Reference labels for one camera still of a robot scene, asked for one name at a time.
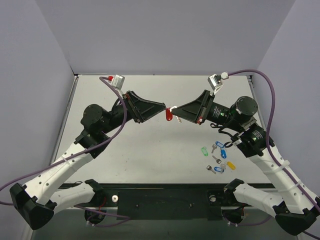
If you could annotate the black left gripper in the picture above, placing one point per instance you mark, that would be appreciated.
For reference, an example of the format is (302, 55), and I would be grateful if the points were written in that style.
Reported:
(132, 107)

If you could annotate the red key tag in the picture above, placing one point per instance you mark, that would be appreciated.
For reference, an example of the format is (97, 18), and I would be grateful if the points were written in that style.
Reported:
(168, 114)

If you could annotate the yellow key tag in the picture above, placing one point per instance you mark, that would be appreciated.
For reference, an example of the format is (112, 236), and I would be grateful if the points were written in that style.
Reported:
(230, 165)

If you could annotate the dark loose key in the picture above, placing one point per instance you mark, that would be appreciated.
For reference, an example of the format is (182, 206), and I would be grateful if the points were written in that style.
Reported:
(217, 159)

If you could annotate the blue key tag upper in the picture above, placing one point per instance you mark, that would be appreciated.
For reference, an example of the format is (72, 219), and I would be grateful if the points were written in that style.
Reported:
(219, 144)

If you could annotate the blue key tag near front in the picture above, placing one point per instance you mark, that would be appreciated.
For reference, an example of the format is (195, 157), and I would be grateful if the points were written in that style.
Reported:
(219, 169)

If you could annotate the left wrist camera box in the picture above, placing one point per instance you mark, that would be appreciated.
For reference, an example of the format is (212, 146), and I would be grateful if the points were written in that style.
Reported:
(116, 81)

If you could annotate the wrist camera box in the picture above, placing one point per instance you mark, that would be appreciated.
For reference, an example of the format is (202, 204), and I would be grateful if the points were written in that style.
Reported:
(216, 81)
(116, 81)

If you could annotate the silver key by blue tag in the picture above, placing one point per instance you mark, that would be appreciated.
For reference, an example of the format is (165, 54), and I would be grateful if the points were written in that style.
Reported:
(209, 168)

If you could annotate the blue key tag middle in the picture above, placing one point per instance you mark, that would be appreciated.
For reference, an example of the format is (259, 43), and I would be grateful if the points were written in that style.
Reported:
(223, 153)

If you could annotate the loose silver key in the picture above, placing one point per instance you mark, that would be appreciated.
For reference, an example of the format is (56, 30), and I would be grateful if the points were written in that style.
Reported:
(214, 147)

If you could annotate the green key tag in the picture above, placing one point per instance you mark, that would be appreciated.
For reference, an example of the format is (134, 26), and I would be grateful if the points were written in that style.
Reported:
(204, 151)

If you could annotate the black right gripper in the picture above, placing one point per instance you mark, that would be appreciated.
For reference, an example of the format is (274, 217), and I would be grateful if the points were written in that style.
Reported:
(204, 107)

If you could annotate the black front mounting rail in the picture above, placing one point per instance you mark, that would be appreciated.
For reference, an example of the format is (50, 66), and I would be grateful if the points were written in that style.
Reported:
(168, 201)

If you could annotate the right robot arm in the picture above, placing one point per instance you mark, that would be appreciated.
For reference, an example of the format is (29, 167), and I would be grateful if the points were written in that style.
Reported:
(294, 207)

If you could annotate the blue key tag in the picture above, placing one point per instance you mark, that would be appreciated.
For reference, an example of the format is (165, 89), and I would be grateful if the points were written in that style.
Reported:
(223, 153)
(219, 169)
(219, 144)

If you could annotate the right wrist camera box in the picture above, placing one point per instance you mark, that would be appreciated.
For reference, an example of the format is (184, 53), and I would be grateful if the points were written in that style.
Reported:
(216, 81)

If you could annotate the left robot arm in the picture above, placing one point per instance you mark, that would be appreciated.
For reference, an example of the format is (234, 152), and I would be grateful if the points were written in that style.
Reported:
(39, 199)

